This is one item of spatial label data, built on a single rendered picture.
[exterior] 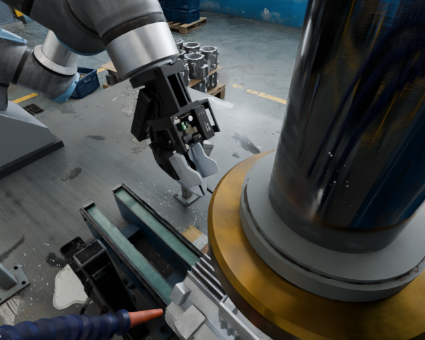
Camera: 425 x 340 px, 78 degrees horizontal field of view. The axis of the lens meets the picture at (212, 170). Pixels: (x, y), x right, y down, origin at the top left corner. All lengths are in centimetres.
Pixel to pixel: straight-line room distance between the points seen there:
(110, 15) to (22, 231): 79
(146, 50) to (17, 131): 93
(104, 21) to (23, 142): 94
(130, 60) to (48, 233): 72
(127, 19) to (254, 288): 32
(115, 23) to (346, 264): 34
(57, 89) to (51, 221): 51
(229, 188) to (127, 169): 88
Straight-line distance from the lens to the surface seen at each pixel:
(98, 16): 39
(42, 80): 121
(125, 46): 37
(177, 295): 45
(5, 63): 122
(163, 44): 37
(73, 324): 26
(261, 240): 18
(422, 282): 22
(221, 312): 39
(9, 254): 100
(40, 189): 114
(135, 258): 69
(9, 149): 126
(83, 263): 31
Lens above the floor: 150
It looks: 43 degrees down
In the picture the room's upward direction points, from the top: straight up
